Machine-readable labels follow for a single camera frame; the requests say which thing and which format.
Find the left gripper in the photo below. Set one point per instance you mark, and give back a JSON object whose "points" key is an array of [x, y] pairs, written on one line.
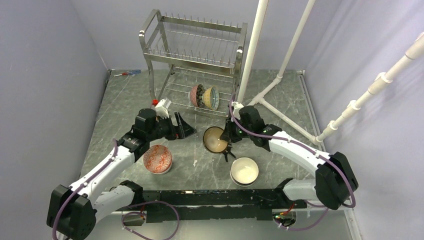
{"points": [[185, 130]]}

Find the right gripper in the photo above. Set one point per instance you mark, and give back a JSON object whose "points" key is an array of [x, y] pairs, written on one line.
{"points": [[226, 135]]}

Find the beige dark rimmed bowl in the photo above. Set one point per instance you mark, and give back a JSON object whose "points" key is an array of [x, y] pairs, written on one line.
{"points": [[212, 140]]}

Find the brown floral bowl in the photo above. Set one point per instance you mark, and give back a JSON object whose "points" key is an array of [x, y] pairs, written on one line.
{"points": [[196, 96]]}

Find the yellow teal patterned bowl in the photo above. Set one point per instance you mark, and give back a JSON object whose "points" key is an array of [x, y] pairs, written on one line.
{"points": [[211, 98]]}

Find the steel dish rack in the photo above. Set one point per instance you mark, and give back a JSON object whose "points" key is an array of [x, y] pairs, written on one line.
{"points": [[181, 52]]}

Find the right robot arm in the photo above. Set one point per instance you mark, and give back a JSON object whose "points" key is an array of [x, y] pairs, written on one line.
{"points": [[334, 181]]}

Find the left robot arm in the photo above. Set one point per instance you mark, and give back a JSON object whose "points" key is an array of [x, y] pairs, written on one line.
{"points": [[74, 210]]}

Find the black pliers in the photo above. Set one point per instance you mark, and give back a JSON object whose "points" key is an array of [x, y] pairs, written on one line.
{"points": [[226, 153]]}

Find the white bowl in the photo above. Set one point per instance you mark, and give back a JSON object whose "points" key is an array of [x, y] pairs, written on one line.
{"points": [[244, 171]]}

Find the red patterned bowl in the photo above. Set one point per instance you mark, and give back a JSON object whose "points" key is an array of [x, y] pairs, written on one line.
{"points": [[157, 159]]}

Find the red blue screwdriver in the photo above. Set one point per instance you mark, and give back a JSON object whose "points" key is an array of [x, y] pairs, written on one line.
{"points": [[129, 73]]}

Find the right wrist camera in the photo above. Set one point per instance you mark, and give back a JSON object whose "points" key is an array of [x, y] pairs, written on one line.
{"points": [[236, 107]]}

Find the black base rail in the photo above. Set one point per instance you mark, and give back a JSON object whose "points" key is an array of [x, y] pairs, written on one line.
{"points": [[259, 204]]}

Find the white pipe frame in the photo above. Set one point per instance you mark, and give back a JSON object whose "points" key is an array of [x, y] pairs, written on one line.
{"points": [[357, 58]]}

